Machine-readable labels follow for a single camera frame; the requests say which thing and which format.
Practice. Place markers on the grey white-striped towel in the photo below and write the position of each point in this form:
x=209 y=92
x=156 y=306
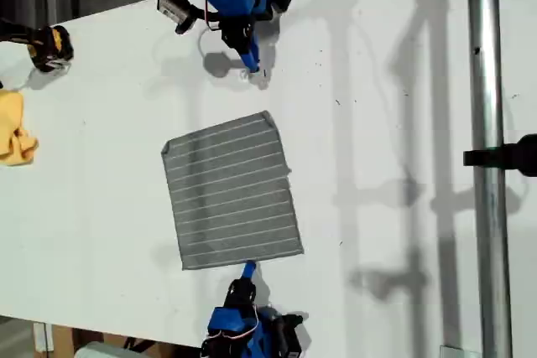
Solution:
x=233 y=190

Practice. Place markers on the brown cardboard box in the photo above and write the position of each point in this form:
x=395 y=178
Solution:
x=109 y=339

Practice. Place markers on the white plastic container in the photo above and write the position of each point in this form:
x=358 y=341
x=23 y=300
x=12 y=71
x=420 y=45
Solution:
x=100 y=350

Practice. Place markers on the yellow black power tool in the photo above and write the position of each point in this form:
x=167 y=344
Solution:
x=48 y=50

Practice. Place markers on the white table leg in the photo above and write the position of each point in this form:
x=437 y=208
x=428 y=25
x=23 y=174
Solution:
x=43 y=337

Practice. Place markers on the yellow cloth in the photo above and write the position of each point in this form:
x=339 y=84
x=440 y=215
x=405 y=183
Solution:
x=14 y=131

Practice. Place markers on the black clamp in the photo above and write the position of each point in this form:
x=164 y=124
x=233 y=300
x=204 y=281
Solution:
x=503 y=157

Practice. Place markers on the black camera stalk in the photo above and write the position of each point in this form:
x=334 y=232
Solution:
x=293 y=319
x=186 y=24

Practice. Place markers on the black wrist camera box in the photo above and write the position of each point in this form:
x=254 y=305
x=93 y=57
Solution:
x=289 y=343
x=172 y=6

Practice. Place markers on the steel post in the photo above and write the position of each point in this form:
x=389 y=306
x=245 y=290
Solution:
x=486 y=81

